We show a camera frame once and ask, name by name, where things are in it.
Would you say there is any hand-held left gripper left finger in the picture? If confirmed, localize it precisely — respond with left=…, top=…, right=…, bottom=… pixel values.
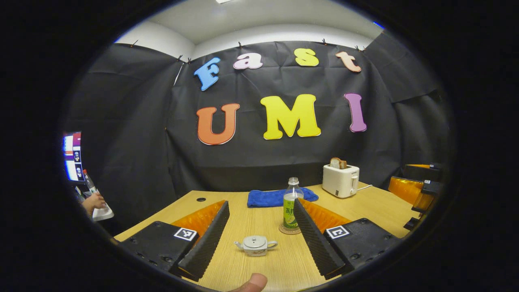
left=116, top=200, right=230, bottom=282

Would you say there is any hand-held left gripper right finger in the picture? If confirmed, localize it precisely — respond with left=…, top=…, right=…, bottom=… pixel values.
left=293, top=198, right=402, bottom=280

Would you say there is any green label water bottle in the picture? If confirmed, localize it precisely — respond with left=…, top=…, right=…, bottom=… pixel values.
left=283, top=177, right=304, bottom=230

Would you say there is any white floral teacup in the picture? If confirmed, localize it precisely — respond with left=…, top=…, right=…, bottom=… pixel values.
left=234, top=236, right=279, bottom=257

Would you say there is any small clear bottle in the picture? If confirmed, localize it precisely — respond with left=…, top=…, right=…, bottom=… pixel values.
left=83, top=169, right=98, bottom=194

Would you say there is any blue folded towel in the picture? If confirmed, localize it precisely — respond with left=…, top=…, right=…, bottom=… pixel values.
left=247, top=187, right=319, bottom=208

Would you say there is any white toaster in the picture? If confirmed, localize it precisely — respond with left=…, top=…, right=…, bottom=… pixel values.
left=322, top=163, right=360, bottom=198

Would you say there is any white side table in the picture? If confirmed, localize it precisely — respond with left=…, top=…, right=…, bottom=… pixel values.
left=92, top=203, right=115, bottom=221

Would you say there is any black backdrop cloth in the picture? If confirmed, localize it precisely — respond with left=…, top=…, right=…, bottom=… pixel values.
left=65, top=41, right=453, bottom=232

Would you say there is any computer monitor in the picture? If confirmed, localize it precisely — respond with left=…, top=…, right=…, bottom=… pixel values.
left=63, top=131, right=85, bottom=182

